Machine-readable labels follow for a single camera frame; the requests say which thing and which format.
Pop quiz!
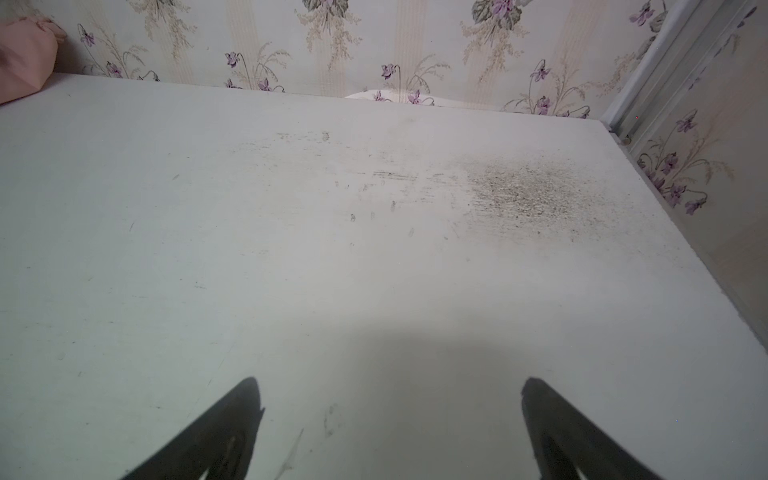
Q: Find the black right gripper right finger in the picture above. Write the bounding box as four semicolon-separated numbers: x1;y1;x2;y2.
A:
521;377;659;479

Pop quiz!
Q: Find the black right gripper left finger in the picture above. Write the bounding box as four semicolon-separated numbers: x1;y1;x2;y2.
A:
125;377;265;479

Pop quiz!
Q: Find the pink cloth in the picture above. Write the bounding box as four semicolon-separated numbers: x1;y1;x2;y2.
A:
1;17;67;104

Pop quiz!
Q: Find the aluminium frame post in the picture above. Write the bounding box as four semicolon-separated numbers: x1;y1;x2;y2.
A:
600;0;767;146

